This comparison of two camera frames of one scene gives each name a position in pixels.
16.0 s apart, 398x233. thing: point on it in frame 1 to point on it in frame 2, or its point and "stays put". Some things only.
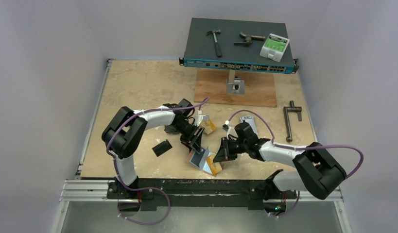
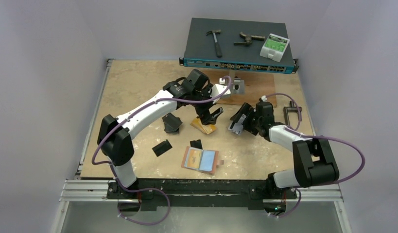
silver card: (215, 167) to (193, 159)
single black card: (162, 148) stays put
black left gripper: (192, 141) to (205, 117)
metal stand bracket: (234, 85) stays put
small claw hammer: (218, 49) stays put
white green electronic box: (274, 47) stays put
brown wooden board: (259, 89) stays put
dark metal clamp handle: (291, 108) stays put
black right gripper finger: (223, 154) to (245, 109)
